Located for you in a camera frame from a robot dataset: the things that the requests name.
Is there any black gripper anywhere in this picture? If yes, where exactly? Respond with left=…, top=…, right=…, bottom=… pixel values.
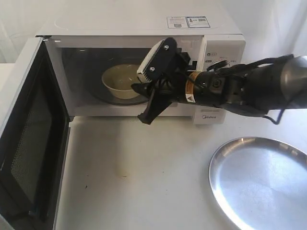
left=131, top=37, right=245, bottom=125

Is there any cream ceramic bowl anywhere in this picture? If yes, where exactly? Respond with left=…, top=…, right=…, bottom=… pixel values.
left=101, top=64, right=139, bottom=100

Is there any white microwave door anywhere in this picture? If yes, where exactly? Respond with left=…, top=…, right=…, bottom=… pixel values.
left=0, top=37, right=70, bottom=230

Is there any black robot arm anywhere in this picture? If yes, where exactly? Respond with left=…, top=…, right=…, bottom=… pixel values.
left=131, top=37, right=307, bottom=125

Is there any white microwave oven body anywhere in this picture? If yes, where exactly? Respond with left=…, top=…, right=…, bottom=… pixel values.
left=37, top=7, right=246, bottom=117

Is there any white upper control knob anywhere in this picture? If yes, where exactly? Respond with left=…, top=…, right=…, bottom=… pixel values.
left=206, top=60, right=230, bottom=71

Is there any white and blue label sticker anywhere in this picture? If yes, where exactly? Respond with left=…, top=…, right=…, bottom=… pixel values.
left=166, top=16, right=210, bottom=29

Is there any round steel tray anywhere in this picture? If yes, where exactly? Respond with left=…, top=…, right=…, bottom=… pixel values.
left=208, top=137, right=307, bottom=230

